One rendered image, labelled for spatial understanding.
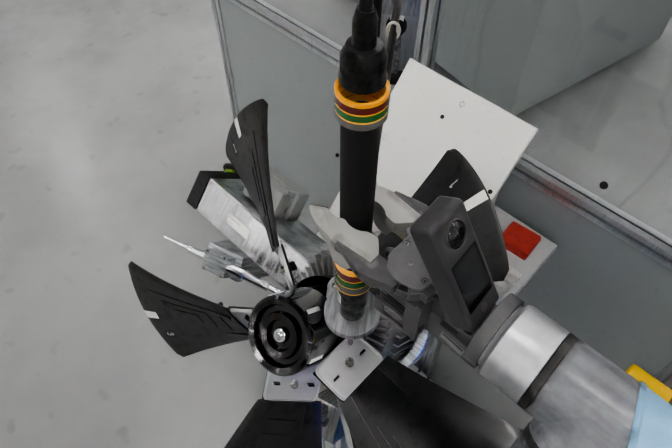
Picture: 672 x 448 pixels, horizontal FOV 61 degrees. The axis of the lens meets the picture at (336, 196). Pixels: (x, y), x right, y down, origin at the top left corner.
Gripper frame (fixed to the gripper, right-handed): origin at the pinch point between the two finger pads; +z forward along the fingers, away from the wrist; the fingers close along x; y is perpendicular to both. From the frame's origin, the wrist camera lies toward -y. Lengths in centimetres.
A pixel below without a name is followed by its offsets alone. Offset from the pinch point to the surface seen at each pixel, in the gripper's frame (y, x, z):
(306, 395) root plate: 46.5, -5.5, 1.1
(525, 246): 67, 60, -5
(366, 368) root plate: 37.0, 1.3, -5.2
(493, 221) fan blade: 12.6, 18.1, -9.8
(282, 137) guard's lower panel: 109, 70, 96
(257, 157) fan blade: 19.8, 8.7, 25.0
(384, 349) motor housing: 44.4, 8.2, -3.3
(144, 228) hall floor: 156, 21, 135
